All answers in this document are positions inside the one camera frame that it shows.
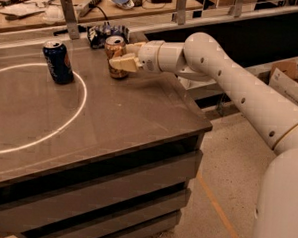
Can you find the orange soda can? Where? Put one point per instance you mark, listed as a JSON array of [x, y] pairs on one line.
[[115, 46]]

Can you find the blue white small device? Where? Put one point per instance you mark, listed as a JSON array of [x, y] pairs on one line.
[[124, 4]]

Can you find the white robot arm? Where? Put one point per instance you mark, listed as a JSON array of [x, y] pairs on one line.
[[273, 116]]

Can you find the white papers on desk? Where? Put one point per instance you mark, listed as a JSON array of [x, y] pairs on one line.
[[21, 9]]

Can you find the metal rail post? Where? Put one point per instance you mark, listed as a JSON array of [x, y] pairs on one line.
[[179, 17]]

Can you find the blue chip bag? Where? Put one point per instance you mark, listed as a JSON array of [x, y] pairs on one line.
[[98, 34]]

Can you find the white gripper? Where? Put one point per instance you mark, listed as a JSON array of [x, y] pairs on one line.
[[148, 56]]

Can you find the blue soda can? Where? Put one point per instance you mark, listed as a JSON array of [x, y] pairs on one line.
[[56, 56]]

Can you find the grey drawer cabinet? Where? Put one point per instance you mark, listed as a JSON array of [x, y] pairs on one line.
[[110, 192]]

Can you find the cardboard box with label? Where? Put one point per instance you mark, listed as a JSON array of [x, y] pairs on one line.
[[284, 79]]

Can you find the grey power strip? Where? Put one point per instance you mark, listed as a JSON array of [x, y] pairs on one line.
[[85, 6]]

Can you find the metal bracket post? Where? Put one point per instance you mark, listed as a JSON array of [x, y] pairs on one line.
[[70, 19]]

